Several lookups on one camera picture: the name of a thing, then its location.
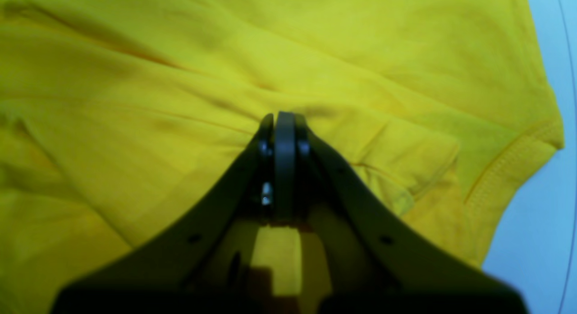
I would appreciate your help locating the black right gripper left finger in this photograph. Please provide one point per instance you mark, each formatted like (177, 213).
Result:
(199, 264)

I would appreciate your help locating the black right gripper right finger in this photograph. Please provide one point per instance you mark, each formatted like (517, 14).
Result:
(377, 264)

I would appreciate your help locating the yellow T-shirt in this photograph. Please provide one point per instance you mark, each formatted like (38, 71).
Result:
(118, 115)

